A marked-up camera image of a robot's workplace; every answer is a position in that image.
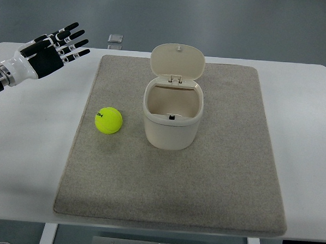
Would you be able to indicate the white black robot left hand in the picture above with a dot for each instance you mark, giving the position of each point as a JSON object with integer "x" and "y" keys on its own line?
{"x": 43, "y": 56}

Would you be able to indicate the yellow tennis ball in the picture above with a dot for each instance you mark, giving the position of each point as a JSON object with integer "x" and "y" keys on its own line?
{"x": 108, "y": 120}

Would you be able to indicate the clear floor plate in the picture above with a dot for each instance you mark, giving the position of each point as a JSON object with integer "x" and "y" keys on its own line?
{"x": 115, "y": 38}

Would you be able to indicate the beige bin with open lid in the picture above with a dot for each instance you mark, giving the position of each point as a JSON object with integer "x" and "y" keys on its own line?
{"x": 173, "y": 102}

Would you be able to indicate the white left table leg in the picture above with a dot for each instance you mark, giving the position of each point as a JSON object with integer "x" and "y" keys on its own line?
{"x": 49, "y": 232}

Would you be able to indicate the beige felt mat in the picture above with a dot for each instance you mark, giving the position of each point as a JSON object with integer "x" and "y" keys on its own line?
{"x": 225, "y": 181}

